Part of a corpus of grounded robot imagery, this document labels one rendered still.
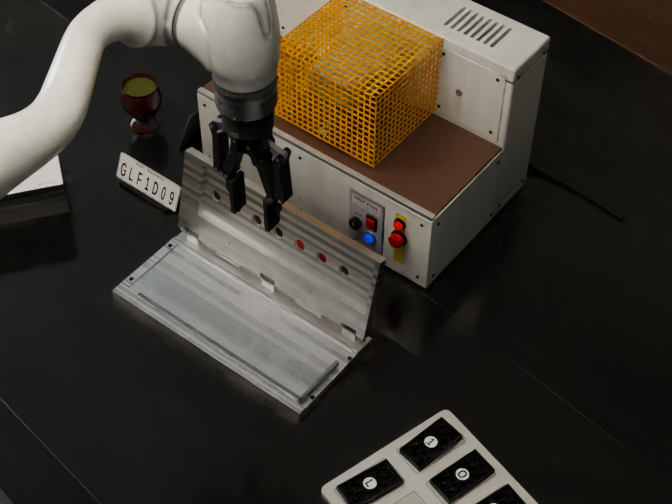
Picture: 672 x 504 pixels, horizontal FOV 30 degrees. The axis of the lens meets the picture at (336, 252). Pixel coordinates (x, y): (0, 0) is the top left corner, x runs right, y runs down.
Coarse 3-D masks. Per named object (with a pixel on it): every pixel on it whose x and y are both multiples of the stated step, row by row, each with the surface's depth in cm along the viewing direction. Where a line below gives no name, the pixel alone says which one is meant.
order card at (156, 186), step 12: (120, 156) 248; (120, 168) 249; (132, 168) 247; (144, 168) 246; (132, 180) 248; (144, 180) 246; (156, 180) 245; (168, 180) 243; (144, 192) 247; (156, 192) 245; (168, 192) 244; (168, 204) 244
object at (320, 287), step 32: (192, 160) 227; (192, 192) 231; (224, 192) 227; (256, 192) 220; (192, 224) 235; (224, 224) 231; (256, 224) 226; (288, 224) 221; (320, 224) 215; (224, 256) 233; (256, 256) 228; (288, 256) 224; (352, 256) 214; (288, 288) 226; (320, 288) 221; (352, 288) 218; (352, 320) 219
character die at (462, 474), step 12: (468, 456) 207; (480, 456) 207; (456, 468) 205; (468, 468) 206; (480, 468) 206; (492, 468) 205; (432, 480) 204; (444, 480) 204; (456, 480) 204; (468, 480) 204; (480, 480) 204; (444, 492) 202; (456, 492) 202
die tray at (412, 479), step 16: (448, 416) 213; (416, 432) 211; (464, 432) 211; (384, 448) 209; (464, 448) 209; (480, 448) 209; (368, 464) 207; (400, 464) 207; (432, 464) 207; (448, 464) 207; (496, 464) 207; (336, 480) 205; (416, 480) 205; (496, 480) 205; (512, 480) 205; (336, 496) 203; (384, 496) 203; (400, 496) 203; (416, 496) 203; (432, 496) 203; (464, 496) 203; (480, 496) 203; (528, 496) 203
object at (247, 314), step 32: (160, 256) 235; (192, 256) 235; (128, 288) 230; (160, 288) 230; (192, 288) 230; (224, 288) 230; (256, 288) 230; (160, 320) 225; (192, 320) 225; (224, 320) 225; (256, 320) 225; (288, 320) 226; (320, 320) 226; (256, 352) 221; (288, 352) 221; (320, 352) 221; (352, 352) 221; (256, 384) 216; (288, 384) 216; (320, 384) 216
